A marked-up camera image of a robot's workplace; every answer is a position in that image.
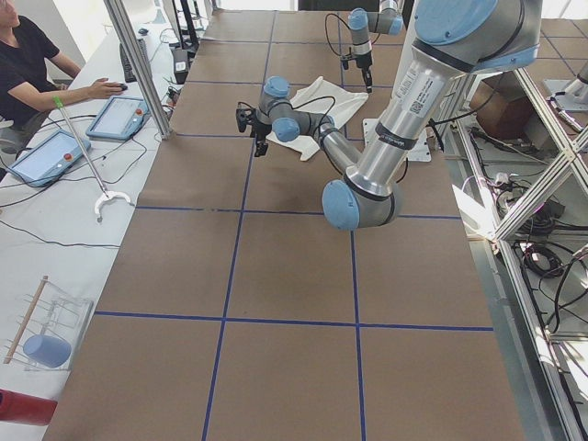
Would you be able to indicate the clear acrylic rack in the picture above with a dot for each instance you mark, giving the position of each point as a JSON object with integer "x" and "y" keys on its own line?
{"x": 59, "y": 314}

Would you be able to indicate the blue plastic cup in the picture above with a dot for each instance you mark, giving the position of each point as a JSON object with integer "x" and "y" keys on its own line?
{"x": 50, "y": 351}

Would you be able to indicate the far blue teach pendant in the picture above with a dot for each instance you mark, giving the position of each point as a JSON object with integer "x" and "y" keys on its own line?
{"x": 119, "y": 119}

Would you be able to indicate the red cylinder canister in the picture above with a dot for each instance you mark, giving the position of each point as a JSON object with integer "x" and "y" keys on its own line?
{"x": 21, "y": 408}

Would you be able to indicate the white grabber stick tool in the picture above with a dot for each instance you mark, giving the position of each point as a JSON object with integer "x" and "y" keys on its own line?
{"x": 107, "y": 195}

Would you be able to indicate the aluminium frame post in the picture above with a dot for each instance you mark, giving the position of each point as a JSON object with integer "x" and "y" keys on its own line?
{"x": 125, "y": 32}

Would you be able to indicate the black keyboard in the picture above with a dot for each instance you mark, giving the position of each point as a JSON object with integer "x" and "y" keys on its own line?
{"x": 125, "y": 61}

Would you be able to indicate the wooden dowel stick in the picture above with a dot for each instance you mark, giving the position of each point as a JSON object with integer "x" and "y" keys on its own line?
{"x": 15, "y": 341}

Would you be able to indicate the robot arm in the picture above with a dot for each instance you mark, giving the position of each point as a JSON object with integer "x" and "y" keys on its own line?
{"x": 452, "y": 39}
{"x": 361, "y": 24}

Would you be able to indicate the near blue teach pendant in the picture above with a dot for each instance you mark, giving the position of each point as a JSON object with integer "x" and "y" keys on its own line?
{"x": 48, "y": 161}

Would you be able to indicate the seated person dark shirt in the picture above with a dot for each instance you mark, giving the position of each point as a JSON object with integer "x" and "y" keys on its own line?
{"x": 27, "y": 95}

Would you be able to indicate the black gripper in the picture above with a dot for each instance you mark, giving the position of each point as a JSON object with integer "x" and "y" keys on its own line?
{"x": 365, "y": 62}
{"x": 259, "y": 130}

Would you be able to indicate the blue teach pendant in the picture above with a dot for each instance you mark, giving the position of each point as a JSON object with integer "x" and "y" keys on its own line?
{"x": 48, "y": 161}
{"x": 119, "y": 119}

